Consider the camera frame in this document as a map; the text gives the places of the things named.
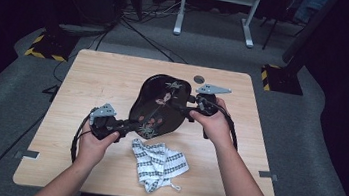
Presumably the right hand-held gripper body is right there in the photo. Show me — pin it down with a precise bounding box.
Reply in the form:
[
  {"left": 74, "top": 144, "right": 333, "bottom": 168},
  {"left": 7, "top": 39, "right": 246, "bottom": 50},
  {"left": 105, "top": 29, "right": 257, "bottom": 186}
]
[{"left": 184, "top": 81, "right": 233, "bottom": 128}]

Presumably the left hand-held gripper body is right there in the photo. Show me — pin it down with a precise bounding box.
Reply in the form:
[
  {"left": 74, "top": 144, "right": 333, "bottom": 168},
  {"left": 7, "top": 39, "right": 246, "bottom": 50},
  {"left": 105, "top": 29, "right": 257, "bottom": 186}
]
[{"left": 86, "top": 101, "right": 131, "bottom": 144}]

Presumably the black floral lacquer plate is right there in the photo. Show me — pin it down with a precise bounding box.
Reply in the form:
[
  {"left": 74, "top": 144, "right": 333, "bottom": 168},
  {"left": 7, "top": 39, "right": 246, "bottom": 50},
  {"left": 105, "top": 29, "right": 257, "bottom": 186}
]
[{"left": 125, "top": 70, "right": 194, "bottom": 145}]

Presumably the white checked cloth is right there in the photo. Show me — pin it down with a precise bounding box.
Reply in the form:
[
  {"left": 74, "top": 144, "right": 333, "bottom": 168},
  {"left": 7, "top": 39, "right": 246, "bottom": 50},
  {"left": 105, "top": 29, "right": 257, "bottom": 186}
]
[{"left": 126, "top": 137, "right": 193, "bottom": 196}]

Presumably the person's right hand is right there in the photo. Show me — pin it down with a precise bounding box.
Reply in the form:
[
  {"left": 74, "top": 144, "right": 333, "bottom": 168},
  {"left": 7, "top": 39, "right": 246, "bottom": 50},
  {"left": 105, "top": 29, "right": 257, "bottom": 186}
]
[{"left": 186, "top": 94, "right": 239, "bottom": 149}]

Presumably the person's left hand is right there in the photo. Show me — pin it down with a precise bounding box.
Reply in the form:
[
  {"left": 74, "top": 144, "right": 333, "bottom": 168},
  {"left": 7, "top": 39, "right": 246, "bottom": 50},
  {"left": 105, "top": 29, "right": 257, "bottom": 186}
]
[{"left": 73, "top": 121, "right": 122, "bottom": 174}]

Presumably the black yellow striped base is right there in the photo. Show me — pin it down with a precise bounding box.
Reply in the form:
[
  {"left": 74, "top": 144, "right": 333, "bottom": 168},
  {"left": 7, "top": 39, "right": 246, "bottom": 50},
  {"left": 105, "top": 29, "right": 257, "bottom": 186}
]
[
  {"left": 258, "top": 62, "right": 307, "bottom": 97},
  {"left": 23, "top": 28, "right": 80, "bottom": 65}
]

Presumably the black tripod stand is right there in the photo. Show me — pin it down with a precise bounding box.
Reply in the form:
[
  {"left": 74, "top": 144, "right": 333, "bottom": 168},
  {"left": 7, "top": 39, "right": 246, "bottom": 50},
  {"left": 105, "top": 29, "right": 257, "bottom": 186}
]
[{"left": 258, "top": 14, "right": 304, "bottom": 56}]

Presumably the dark slanted pole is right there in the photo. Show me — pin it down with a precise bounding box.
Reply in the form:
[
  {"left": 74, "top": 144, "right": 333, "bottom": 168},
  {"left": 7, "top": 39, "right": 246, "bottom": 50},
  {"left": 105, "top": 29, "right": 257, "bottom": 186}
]
[{"left": 279, "top": 0, "right": 340, "bottom": 80}]

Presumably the blue fabric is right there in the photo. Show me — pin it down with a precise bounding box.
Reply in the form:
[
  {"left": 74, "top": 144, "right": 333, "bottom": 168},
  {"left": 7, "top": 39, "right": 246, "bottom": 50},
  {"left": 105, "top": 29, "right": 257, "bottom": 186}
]
[{"left": 291, "top": 0, "right": 332, "bottom": 29}]

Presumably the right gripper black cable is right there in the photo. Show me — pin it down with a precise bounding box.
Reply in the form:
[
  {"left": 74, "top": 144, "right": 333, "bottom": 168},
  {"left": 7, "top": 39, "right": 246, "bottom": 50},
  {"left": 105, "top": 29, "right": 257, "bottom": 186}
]
[{"left": 201, "top": 100, "right": 244, "bottom": 152}]

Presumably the thin black floor cable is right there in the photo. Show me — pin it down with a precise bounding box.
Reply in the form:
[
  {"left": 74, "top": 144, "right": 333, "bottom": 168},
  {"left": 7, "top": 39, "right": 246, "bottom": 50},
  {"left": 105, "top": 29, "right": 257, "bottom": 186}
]
[{"left": 116, "top": 17, "right": 192, "bottom": 65}]

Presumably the long black floor cable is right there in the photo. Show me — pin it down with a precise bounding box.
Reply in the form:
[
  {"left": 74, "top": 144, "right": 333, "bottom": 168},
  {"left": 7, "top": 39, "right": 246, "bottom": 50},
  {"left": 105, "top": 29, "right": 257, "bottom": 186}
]
[{"left": 0, "top": 106, "right": 48, "bottom": 196}]

